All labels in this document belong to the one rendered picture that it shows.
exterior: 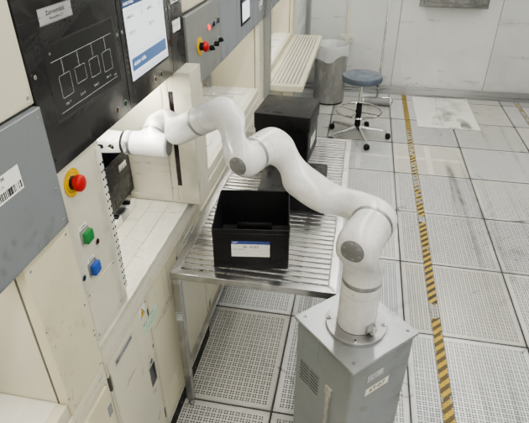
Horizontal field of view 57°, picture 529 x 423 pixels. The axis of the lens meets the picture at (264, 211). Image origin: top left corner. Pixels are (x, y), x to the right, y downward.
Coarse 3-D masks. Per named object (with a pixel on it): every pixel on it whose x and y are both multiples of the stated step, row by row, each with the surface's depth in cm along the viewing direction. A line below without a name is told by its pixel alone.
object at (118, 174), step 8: (120, 152) 184; (104, 160) 186; (112, 160) 186; (120, 160) 178; (128, 160) 185; (112, 168) 172; (120, 168) 179; (128, 168) 186; (112, 176) 173; (120, 176) 179; (128, 176) 186; (112, 184) 173; (120, 184) 180; (128, 184) 187; (112, 192) 174; (120, 192) 181; (128, 192) 188; (112, 200) 174; (120, 200) 181
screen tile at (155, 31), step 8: (152, 0) 144; (160, 0) 150; (152, 8) 144; (160, 8) 150; (152, 16) 145; (160, 16) 151; (160, 24) 151; (152, 32) 146; (160, 32) 152; (152, 40) 147
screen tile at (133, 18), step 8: (136, 8) 134; (128, 16) 130; (136, 16) 135; (144, 16) 140; (128, 24) 131; (136, 24) 135; (144, 24) 140; (144, 32) 141; (136, 40) 136; (144, 40) 141; (136, 48) 137
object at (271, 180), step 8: (264, 168) 225; (272, 168) 224; (320, 168) 224; (264, 176) 218; (272, 176) 218; (280, 176) 217; (264, 184) 212; (272, 184) 212; (280, 184) 212; (296, 200) 207; (296, 208) 210; (304, 208) 209
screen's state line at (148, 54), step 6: (162, 42) 154; (150, 48) 146; (156, 48) 150; (162, 48) 155; (144, 54) 142; (150, 54) 146; (156, 54) 151; (132, 60) 135; (138, 60) 138; (144, 60) 143; (138, 66) 139
